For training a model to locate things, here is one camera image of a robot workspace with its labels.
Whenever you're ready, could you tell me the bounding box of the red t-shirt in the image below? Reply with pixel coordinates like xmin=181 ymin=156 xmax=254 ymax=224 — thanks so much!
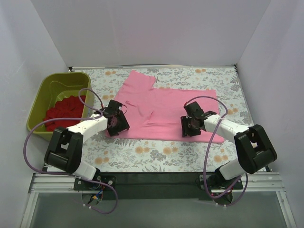
xmin=43 ymin=96 xmax=84 ymax=132

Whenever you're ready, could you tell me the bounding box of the aluminium mounting rail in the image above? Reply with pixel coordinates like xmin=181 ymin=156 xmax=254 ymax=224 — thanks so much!
xmin=29 ymin=172 xmax=285 ymax=192

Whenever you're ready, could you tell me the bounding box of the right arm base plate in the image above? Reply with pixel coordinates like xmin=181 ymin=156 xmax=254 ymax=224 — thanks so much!
xmin=195 ymin=174 xmax=243 ymax=190

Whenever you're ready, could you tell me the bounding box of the floral patterned table mat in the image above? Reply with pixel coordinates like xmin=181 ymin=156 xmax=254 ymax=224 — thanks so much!
xmin=82 ymin=67 xmax=253 ymax=172

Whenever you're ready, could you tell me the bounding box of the green plastic bin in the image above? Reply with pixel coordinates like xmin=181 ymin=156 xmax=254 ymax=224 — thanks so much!
xmin=27 ymin=72 xmax=94 ymax=141

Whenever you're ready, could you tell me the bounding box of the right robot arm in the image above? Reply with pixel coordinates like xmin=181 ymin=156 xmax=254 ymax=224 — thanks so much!
xmin=180 ymin=102 xmax=277 ymax=189

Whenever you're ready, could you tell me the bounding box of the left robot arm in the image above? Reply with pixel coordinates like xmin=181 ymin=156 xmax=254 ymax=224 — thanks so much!
xmin=44 ymin=100 xmax=130 ymax=190

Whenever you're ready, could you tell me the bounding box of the pink t-shirt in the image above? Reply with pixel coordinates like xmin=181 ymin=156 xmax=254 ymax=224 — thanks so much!
xmin=114 ymin=71 xmax=219 ymax=143

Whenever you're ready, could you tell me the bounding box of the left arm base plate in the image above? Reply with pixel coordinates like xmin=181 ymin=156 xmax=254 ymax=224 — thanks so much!
xmin=73 ymin=175 xmax=116 ymax=191

